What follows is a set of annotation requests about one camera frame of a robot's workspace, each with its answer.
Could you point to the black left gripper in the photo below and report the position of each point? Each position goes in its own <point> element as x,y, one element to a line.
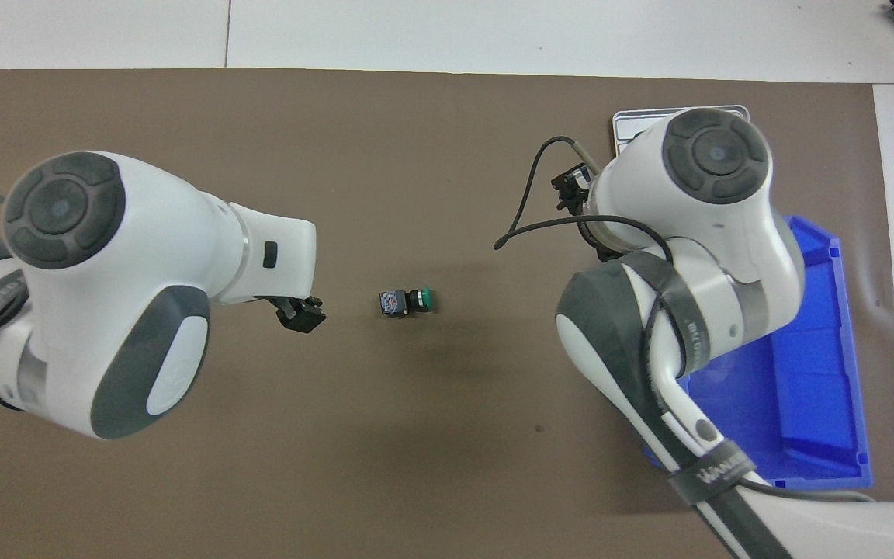
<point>272,301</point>

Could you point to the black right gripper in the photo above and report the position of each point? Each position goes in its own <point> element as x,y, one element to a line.
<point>573,190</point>

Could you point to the green push button switch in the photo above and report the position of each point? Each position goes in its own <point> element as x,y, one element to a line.
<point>404,301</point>

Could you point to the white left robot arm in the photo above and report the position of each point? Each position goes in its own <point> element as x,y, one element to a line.
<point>144,256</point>

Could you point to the grey metal tray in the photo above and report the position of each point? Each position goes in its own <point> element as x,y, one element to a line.
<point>633,123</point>

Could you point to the brown table mat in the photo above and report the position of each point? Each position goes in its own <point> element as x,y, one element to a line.
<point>261,116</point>

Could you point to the blue plastic storage bin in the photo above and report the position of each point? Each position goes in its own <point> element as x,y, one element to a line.
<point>804,388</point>

